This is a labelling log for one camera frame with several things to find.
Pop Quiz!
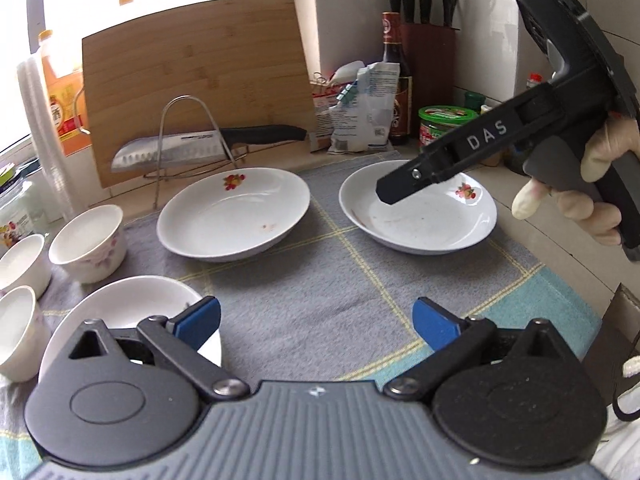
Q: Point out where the black-handled kitchen knife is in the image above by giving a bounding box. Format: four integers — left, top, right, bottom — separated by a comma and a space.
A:
111, 125, 307, 173

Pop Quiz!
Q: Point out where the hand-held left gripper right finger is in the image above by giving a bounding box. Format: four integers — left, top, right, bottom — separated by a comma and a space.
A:
382, 296, 583, 405

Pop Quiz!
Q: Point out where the bamboo cutting board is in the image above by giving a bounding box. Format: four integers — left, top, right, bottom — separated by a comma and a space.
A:
81, 0, 319, 190

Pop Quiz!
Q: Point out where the green-lidded jar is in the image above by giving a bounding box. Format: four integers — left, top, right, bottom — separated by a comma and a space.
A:
417, 105, 482, 153

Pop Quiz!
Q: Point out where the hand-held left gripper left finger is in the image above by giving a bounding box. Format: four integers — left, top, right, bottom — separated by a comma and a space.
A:
65, 296, 251, 404

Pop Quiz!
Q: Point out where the glass jar with lid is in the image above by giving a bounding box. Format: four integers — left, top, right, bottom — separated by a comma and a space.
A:
0, 160, 56, 242

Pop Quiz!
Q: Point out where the red and white bag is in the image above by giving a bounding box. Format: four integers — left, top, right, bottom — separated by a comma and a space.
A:
310, 72, 351, 153

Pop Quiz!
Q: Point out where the white floral bowl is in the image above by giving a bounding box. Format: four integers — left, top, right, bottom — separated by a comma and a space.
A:
48, 204, 126, 283
0, 285, 51, 383
0, 234, 52, 301

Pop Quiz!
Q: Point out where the white jacket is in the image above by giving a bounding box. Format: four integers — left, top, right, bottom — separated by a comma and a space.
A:
592, 355, 640, 480

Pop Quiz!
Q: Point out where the white plastic bag with clip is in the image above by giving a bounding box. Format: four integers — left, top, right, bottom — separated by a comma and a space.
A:
327, 61, 402, 154

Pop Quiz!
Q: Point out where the orange cooking wine bottle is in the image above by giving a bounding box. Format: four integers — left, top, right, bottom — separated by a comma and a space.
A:
39, 30, 93, 157

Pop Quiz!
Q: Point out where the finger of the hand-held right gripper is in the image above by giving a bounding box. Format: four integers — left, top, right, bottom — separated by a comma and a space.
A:
375, 84, 568, 207

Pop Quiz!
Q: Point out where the person's right hand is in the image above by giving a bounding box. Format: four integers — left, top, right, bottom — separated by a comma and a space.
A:
512, 116, 640, 247

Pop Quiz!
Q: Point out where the dark red knife block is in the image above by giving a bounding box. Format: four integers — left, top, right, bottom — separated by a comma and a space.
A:
400, 22, 457, 111

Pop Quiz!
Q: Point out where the metal wire rack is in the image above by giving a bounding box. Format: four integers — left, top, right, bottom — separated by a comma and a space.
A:
144, 95, 246, 210

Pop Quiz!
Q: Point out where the dark soy sauce bottle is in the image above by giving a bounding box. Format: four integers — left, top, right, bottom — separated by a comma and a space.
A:
381, 11, 414, 145

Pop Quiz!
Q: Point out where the grey checked cloth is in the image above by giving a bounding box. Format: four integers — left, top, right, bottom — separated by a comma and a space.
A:
0, 152, 603, 480

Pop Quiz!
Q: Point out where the black cable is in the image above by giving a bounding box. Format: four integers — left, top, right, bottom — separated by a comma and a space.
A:
609, 332, 640, 423

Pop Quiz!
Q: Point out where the white floral plate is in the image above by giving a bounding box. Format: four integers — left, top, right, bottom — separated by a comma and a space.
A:
156, 169, 312, 262
38, 275, 223, 386
338, 159, 498, 256

